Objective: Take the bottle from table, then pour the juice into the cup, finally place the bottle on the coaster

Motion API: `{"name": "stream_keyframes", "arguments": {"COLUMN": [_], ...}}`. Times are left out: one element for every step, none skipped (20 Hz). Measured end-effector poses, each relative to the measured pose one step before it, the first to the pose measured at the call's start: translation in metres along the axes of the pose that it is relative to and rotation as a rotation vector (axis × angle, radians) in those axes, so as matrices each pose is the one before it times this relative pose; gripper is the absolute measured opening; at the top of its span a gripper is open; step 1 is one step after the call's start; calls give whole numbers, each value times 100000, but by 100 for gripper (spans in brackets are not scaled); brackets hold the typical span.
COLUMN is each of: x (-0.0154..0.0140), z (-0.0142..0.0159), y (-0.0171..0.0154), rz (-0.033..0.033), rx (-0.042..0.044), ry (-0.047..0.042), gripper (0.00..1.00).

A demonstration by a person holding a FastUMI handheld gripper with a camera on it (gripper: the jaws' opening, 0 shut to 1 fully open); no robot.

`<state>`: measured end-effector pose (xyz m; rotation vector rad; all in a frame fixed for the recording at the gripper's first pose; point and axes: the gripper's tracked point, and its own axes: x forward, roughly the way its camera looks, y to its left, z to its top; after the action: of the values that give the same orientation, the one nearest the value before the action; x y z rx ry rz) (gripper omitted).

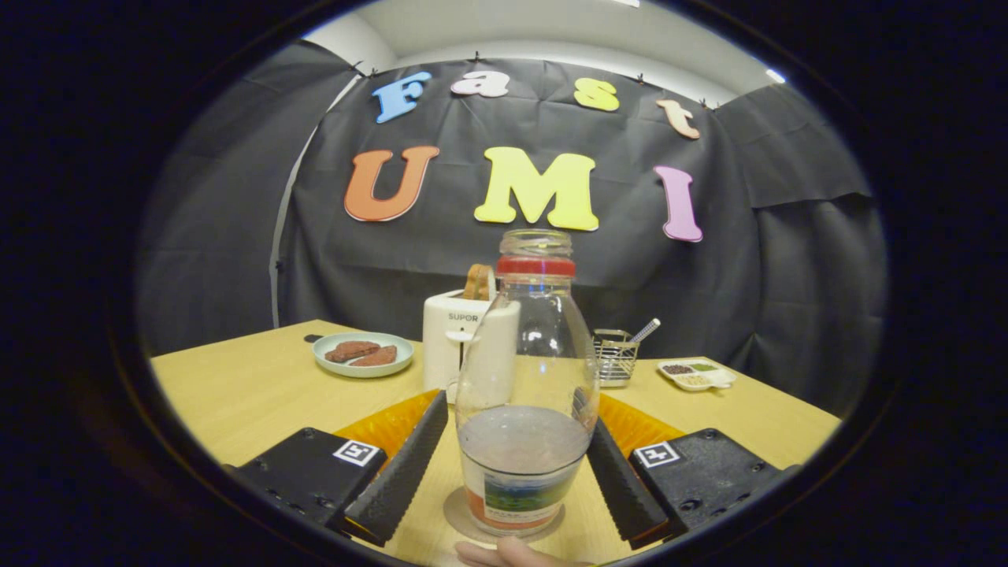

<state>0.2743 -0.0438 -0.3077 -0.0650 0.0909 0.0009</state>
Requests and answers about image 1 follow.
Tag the round brown coaster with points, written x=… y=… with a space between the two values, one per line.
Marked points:
x=457 y=512

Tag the toasted bread slice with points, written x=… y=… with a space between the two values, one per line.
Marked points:
x=476 y=283

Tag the wooden table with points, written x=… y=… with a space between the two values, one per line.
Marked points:
x=260 y=394

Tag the pale green plate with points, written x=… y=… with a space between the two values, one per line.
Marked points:
x=331 y=366

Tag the metal utensil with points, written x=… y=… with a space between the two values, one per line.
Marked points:
x=646 y=329

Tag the clear plastic juice bottle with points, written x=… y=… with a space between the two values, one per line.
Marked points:
x=524 y=457

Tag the white toaster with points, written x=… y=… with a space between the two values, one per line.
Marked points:
x=445 y=346

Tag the white condiment dish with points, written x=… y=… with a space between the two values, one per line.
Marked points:
x=697 y=382

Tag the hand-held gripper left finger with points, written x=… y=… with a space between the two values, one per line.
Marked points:
x=402 y=472

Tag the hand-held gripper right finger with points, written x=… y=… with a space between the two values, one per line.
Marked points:
x=622 y=480

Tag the brown meat patty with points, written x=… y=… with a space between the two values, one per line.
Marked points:
x=378 y=358
x=350 y=350

